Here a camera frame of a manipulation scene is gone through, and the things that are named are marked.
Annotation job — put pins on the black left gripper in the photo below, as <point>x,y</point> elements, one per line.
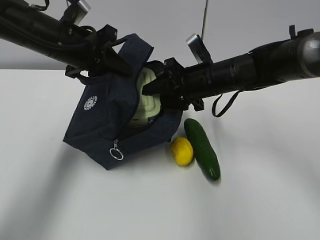
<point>91,50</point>

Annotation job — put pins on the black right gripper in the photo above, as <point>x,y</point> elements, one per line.
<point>180,86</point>

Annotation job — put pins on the glass container with green lid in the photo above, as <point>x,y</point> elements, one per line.
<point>149,106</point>

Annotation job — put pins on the yellow lemon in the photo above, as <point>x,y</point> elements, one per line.
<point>182,151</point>

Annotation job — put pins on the green cucumber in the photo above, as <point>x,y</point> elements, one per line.
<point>204,153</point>

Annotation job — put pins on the dark navy fabric lunch bag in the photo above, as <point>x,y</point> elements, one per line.
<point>99,126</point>

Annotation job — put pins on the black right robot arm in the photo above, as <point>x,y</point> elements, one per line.
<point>275,63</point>

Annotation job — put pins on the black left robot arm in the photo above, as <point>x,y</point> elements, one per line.
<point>27,25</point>

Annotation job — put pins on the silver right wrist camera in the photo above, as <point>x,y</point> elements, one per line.
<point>198,49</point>

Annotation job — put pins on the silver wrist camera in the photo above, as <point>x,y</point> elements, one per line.
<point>198,49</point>
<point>81,8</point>

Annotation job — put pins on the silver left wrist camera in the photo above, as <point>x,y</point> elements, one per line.
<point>81,8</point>

